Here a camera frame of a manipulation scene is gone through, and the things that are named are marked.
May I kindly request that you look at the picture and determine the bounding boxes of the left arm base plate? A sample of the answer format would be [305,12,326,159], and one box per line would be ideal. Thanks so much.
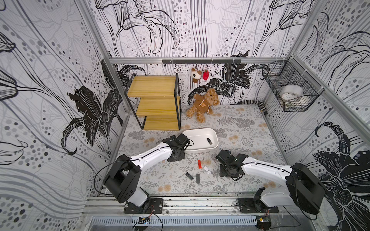
[124,198,163,214]

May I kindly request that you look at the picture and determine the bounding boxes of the black wire basket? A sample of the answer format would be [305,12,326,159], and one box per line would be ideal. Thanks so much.
[262,61,324,112]

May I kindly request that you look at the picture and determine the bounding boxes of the white tape roll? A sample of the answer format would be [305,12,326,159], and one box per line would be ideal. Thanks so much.
[280,85,304,101]

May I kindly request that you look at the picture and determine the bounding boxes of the red hanging plush toy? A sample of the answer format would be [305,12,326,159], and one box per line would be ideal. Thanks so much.
[202,70,210,81]

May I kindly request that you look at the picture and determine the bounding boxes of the small circuit board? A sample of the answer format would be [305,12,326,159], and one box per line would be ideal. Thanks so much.
[137,217,151,225]

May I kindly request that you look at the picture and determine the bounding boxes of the white square usb flash drive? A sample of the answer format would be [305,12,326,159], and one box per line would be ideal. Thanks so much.
[203,166,211,174]

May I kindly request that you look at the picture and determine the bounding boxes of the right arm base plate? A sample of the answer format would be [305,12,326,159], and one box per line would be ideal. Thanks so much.
[236,198,279,214]

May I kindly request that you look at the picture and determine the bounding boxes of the black swivel usb flash drive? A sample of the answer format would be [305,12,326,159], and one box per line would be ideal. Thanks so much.
[186,172,194,181]

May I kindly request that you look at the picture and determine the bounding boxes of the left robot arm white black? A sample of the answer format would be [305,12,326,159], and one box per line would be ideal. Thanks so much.
[103,133,193,209]

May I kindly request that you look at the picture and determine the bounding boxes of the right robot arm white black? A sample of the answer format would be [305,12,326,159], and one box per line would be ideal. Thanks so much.
[216,150,326,215]

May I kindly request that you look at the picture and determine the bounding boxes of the black hook rail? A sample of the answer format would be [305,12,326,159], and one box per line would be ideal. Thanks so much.
[162,59,241,64]

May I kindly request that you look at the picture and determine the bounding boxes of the brown teddy bear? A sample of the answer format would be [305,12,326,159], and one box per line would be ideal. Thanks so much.
[186,88,220,123]

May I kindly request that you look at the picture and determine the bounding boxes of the white plastic storage box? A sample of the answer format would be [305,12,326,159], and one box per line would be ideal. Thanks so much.
[182,128,219,154]

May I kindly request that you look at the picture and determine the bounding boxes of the small hanging plush dog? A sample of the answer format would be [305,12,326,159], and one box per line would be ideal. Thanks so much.
[191,68,202,84]

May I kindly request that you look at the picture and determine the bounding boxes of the small black electronics module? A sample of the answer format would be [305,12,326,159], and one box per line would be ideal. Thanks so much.
[256,216,272,231]

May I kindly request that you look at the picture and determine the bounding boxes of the striped fabric piece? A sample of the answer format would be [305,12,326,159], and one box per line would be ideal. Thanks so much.
[237,100,268,115]

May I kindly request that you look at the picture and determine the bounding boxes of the wooden shelf black metal frame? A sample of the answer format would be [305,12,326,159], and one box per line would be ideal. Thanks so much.
[124,73,182,131]

